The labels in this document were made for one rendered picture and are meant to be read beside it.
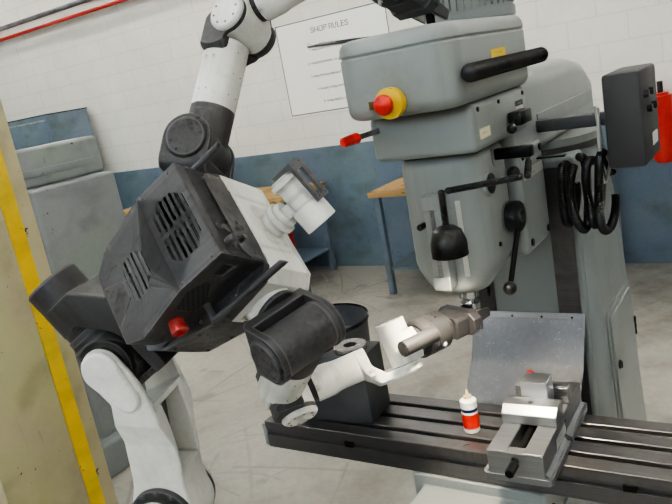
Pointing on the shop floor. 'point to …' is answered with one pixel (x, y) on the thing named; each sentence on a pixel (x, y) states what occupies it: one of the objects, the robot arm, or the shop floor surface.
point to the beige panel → (38, 371)
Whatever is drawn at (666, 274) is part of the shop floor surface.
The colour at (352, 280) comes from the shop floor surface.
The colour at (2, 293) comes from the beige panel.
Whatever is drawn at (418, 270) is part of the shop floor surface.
